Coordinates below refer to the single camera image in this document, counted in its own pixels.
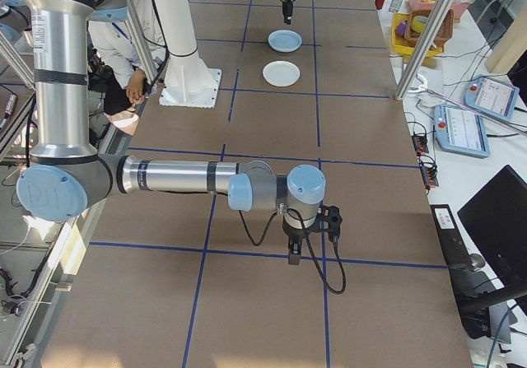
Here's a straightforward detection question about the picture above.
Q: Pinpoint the pale plate with concentric ridges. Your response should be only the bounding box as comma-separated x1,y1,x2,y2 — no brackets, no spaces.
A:
267,29,302,52

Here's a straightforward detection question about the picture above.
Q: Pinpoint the plain white plate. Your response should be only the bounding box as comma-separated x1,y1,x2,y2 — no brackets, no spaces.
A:
262,60,301,88

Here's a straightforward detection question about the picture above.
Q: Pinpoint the yellow plastic basket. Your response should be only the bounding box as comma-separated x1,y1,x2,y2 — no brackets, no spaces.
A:
389,12,445,61

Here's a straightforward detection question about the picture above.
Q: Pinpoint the pink plastic basket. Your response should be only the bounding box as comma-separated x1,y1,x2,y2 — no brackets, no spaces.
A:
407,0,466,24

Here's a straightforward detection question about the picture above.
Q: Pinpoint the small black orange electronic module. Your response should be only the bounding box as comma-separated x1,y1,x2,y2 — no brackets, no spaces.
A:
418,156,441,191

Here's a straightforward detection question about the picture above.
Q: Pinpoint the long reacher grabber stick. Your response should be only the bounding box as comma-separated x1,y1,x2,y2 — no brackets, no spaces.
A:
408,72,527,133

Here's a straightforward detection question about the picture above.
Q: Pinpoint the black box with white label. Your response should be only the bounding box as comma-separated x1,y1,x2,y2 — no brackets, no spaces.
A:
429,203,474,273

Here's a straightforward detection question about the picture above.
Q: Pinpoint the small black red electronic module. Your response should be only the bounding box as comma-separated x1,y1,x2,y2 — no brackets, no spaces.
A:
411,133,430,157

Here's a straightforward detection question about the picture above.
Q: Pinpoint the brown wicker basket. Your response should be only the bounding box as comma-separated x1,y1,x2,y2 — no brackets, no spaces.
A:
405,8,455,51

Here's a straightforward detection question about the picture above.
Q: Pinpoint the white desk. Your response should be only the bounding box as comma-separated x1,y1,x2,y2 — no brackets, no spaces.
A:
375,0,527,368

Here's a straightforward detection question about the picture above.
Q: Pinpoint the white cloth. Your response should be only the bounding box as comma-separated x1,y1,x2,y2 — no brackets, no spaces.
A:
414,94,445,112

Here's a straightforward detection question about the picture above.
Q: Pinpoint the person in white shirt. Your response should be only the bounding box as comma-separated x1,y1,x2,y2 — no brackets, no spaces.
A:
87,0,170,112

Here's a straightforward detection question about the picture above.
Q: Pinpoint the blue-grey teach pendant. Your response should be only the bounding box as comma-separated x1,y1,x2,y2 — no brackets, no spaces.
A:
431,102,492,158
463,75,521,123

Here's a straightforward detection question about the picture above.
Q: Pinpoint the black laptop screen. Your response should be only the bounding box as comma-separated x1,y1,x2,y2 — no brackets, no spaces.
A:
455,164,527,289

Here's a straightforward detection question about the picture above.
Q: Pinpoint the light wooden box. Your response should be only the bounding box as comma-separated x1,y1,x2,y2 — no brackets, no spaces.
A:
485,21,527,77

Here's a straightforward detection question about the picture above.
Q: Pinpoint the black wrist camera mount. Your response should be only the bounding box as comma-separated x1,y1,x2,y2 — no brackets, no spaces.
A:
315,204,343,244

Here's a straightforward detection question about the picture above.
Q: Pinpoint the short black arm cable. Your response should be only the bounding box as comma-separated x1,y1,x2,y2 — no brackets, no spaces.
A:
237,209,277,247

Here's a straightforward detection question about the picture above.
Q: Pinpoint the long black arm cable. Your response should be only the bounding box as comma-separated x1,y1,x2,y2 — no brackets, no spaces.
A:
287,209,347,296

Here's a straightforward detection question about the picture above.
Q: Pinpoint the white camera pedestal column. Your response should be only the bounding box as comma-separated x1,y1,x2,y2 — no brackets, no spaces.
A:
146,0,222,109

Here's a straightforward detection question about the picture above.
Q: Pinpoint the black cable beside pedestal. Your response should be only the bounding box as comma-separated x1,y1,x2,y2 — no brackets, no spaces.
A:
131,0,170,95

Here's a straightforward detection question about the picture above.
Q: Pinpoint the slanted aluminium frame post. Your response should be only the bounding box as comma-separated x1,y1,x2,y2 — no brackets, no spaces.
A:
393,0,469,102

